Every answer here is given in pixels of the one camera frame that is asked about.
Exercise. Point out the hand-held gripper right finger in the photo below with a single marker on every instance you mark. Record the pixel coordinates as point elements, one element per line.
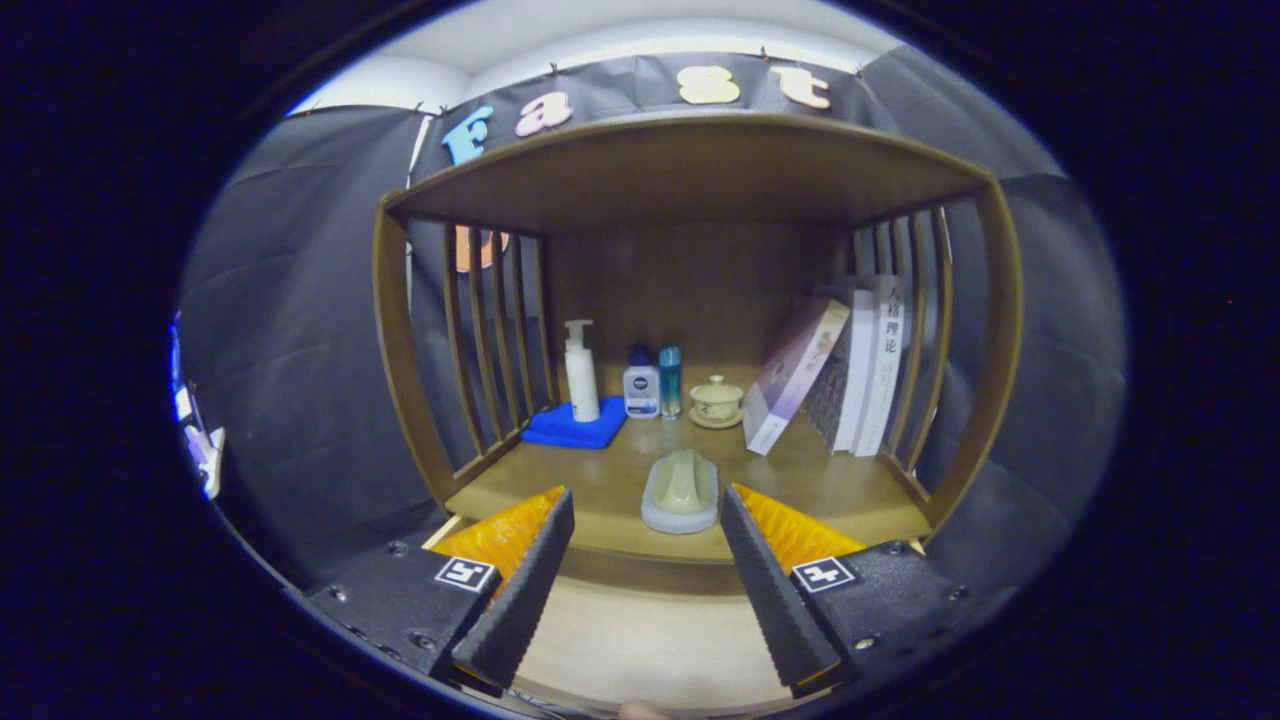
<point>775,595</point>

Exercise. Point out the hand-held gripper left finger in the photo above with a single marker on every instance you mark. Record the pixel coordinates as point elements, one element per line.
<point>520,595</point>

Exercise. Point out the grey green scrubbing brush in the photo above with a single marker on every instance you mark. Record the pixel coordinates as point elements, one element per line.
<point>681,495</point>

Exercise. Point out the brown wooden countertop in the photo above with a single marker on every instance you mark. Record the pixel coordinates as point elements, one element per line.
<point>600,480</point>

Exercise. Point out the brown wooden cabinet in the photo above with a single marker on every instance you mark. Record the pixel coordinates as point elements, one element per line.
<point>690,175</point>

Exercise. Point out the folded blue cloth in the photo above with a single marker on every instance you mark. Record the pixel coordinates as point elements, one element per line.
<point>565,432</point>

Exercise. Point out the beige lidded teacup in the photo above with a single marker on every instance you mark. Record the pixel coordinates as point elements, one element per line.
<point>716,403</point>

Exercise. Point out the grey cover book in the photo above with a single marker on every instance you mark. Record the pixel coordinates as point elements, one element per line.
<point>845,390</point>

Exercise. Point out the white pump bottle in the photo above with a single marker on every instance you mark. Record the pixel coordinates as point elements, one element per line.
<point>582,385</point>

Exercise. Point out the purple and white book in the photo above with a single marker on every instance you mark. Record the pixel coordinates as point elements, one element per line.
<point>795,375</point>

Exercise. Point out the small teal bottle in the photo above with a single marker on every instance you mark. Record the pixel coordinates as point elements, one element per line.
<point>670,385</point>

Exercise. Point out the white bottle with blue cap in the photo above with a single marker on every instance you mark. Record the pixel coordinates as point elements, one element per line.
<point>641,390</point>

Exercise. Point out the black backdrop cloth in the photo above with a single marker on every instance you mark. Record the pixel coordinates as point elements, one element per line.
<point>300,330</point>

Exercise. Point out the printed paper poster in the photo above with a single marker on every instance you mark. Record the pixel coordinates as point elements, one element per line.
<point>200,440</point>

